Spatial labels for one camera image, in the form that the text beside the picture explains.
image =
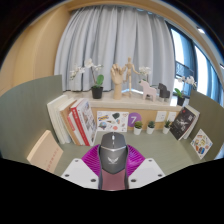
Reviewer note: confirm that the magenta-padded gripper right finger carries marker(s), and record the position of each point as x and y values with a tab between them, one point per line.
146	173

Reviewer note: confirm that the white sticker sheet card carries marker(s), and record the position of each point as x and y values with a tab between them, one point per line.
111	121

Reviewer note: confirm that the large white orchid black pot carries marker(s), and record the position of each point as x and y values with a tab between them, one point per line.
97	92

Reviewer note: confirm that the photo cover magazine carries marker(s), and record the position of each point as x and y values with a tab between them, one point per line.
89	121

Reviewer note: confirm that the ceiling lights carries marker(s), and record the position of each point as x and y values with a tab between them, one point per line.
200	30

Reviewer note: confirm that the black wooden horse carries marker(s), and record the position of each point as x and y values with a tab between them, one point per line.
163	91

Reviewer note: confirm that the wooden hand model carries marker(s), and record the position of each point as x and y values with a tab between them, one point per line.
117	80

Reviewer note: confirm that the green desk partition panel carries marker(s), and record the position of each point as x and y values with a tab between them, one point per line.
23	116
211	116

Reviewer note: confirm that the wooden mannequin figure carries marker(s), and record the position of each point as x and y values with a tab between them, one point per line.
129	71

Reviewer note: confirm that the grey computer mouse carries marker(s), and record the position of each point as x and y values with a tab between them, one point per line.
113	153

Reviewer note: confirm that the white wall socket plate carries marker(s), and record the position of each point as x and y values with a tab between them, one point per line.
161	116
172	116

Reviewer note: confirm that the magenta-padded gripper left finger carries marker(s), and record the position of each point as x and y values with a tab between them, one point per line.
78	173

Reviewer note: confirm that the black cover book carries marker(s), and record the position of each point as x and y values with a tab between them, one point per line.
181	122

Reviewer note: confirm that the pink wooden horse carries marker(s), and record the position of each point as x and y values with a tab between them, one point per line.
147	90

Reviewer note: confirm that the small plant in white pot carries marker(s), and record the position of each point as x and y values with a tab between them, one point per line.
150	130
166	129
137	130

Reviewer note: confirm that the thick white book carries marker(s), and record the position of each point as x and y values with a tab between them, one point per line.
56	116

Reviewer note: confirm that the cork brown book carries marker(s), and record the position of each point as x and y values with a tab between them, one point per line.
68	123

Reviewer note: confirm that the purple round number sign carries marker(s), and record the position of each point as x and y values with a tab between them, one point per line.
134	120

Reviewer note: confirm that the pale beige book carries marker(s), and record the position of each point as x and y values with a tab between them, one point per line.
45	151

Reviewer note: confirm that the wooden desk shelf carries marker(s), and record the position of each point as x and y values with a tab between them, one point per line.
100	104

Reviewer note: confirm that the red and white book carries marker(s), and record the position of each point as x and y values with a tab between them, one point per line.
78	123

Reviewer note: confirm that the small white orchid black pot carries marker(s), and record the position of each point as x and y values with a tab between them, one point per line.
180	100

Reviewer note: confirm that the grey white curtain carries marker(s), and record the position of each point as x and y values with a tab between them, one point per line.
113	36

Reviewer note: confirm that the window with dark frame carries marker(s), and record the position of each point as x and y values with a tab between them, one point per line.
201	66

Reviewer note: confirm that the colourful sticker card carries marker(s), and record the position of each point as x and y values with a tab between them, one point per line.
201	144

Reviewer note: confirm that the white orchid behind horses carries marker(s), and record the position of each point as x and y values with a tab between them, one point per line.
145	70

